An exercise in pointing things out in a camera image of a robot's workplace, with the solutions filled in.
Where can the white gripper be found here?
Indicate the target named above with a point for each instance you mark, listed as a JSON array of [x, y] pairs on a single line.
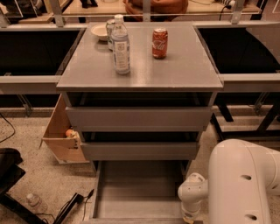
[[187, 210]]

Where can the grey bottom drawer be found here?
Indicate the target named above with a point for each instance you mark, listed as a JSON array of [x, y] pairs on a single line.
[[136, 192]]

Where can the grey drawer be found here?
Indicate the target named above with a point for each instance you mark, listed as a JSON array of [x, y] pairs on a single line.
[[136, 192], [140, 151], [139, 119]]

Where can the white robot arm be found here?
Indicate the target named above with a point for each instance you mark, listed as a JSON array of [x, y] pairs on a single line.
[[241, 177]]

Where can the grey drawer cabinet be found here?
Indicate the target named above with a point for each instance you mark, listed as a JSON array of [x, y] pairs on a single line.
[[140, 100]]

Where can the grey middle drawer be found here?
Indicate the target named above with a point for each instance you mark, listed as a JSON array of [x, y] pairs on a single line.
[[140, 151]]

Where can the grey top drawer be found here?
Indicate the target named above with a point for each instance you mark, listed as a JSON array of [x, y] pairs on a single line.
[[139, 119]]

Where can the cardboard box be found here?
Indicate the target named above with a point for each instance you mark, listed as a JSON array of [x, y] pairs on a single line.
[[65, 149]]

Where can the orange fruit in box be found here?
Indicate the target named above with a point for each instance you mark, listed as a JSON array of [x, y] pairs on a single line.
[[69, 133]]

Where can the plastic bottle on floor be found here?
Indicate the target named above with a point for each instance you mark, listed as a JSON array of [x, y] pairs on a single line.
[[36, 204]]

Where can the red cola can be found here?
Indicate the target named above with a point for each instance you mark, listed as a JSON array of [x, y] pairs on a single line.
[[159, 43]]

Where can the black stand leg left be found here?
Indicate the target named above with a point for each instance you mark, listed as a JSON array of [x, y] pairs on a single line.
[[10, 174]]

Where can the clear plastic water bottle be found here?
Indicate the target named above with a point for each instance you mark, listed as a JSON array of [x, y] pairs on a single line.
[[121, 46]]

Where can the white ceramic bowl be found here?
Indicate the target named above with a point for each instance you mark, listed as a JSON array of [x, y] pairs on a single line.
[[100, 32]]

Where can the brown bag on table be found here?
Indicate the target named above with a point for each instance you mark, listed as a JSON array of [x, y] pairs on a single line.
[[161, 10]]

